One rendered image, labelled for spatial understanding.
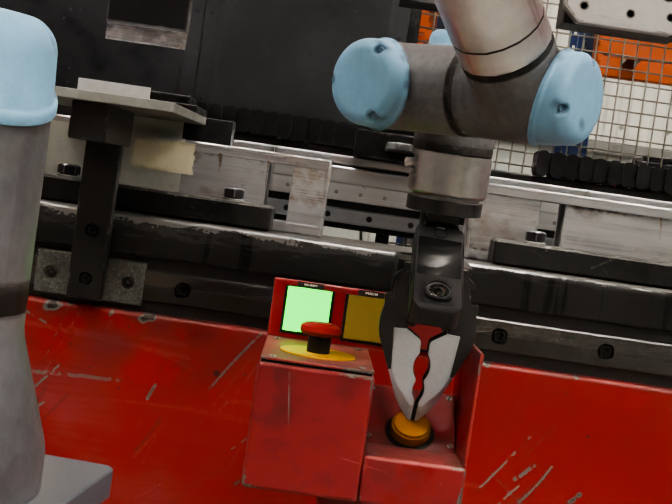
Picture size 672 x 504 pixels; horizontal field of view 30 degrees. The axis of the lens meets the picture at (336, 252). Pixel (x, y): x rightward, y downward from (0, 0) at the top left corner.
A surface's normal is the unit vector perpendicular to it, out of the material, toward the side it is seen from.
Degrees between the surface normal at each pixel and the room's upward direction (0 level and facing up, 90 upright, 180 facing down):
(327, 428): 90
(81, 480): 0
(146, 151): 90
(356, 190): 90
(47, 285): 90
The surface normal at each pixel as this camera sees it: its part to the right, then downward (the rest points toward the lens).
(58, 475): 0.14, -0.99
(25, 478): 0.97, 0.14
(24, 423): 0.96, -0.15
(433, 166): -0.51, 0.04
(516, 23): 0.46, 0.46
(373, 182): -0.02, 0.05
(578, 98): 0.77, 0.15
